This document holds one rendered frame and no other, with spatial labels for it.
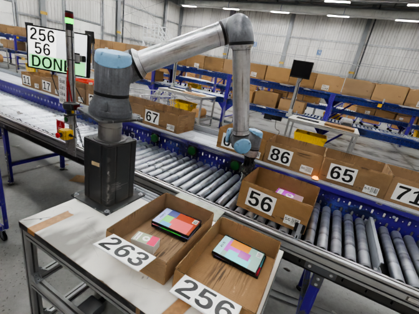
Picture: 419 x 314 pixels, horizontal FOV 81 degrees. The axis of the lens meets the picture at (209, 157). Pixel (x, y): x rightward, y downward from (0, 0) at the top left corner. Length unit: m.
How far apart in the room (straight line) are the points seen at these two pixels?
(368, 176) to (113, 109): 1.52
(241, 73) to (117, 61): 0.55
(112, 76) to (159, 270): 0.78
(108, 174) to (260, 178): 0.95
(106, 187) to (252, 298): 0.79
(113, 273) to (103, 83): 0.75
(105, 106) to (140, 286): 0.73
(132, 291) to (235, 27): 1.12
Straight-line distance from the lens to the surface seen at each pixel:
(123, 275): 1.00
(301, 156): 1.79
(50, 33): 2.27
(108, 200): 1.30
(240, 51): 1.22
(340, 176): 1.81
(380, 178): 1.82
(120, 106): 1.17
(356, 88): 6.25
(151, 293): 0.95
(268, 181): 1.65
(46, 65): 2.29
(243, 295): 0.98
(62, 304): 1.36
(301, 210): 1.35
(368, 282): 1.42
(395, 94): 6.32
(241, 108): 1.25
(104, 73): 1.15
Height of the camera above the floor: 1.48
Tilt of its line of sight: 20 degrees down
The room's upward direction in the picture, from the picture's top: 10 degrees clockwise
